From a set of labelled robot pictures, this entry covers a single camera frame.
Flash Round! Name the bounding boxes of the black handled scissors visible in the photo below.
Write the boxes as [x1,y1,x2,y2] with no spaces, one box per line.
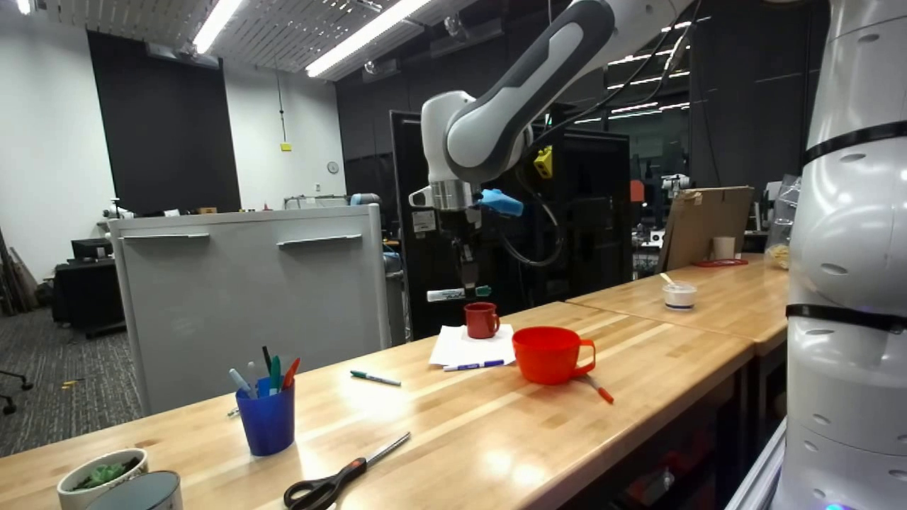
[281,432,414,510]

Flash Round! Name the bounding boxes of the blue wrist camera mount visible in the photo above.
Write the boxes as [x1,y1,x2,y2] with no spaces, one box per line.
[474,184,528,221]

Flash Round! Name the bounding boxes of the blue plastic cup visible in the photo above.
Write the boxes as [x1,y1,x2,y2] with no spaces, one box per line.
[233,381,297,460]

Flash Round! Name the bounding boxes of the black office chair base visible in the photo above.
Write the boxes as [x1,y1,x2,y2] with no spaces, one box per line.
[0,369,34,420]

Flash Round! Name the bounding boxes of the dark red mug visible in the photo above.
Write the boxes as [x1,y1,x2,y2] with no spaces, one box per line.
[461,300,501,344]

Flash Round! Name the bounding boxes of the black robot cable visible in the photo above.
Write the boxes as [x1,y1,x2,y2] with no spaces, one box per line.
[498,195,570,273]

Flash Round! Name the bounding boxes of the yellow hanging tag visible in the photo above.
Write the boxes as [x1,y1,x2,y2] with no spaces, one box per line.
[530,143,557,182]

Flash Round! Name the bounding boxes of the black cabinet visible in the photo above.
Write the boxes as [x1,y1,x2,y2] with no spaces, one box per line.
[387,110,635,335]

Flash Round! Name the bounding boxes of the orange and grey marker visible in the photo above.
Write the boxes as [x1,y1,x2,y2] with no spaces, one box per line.
[579,375,618,409]

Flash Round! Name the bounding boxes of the red bowl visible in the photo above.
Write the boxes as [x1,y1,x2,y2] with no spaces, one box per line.
[511,327,600,389]

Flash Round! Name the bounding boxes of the white paper cup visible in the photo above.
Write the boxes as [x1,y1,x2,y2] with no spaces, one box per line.
[709,232,740,265]

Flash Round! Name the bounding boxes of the blue and white pen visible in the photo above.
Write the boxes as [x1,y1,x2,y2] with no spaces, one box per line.
[445,358,506,375]

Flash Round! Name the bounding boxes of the small white bowl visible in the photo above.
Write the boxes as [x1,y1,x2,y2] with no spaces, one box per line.
[661,273,699,311]

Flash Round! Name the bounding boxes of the white pot green contents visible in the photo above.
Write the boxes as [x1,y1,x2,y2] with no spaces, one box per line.
[54,449,153,510]

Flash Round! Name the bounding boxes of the black desk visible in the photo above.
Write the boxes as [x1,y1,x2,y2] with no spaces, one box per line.
[50,236,128,337]

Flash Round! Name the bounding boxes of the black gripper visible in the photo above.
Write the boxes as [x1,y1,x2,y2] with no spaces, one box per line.
[440,206,484,307]

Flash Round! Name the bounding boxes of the large black wall panel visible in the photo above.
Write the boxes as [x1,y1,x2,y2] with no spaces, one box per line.
[85,29,243,221]

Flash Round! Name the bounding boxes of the long ceiling light strip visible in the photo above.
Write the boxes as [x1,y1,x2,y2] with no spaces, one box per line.
[302,0,434,82]

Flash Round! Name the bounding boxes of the brown cardboard sheet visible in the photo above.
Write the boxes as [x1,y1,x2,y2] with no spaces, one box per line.
[664,182,757,273]

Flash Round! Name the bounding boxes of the short ceiling light strip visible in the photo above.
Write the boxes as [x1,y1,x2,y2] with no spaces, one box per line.
[189,0,247,56]

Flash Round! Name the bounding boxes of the white paper sheets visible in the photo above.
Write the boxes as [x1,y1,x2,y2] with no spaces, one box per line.
[426,323,519,375]

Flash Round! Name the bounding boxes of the grey round can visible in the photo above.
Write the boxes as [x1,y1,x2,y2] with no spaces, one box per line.
[94,467,183,510]

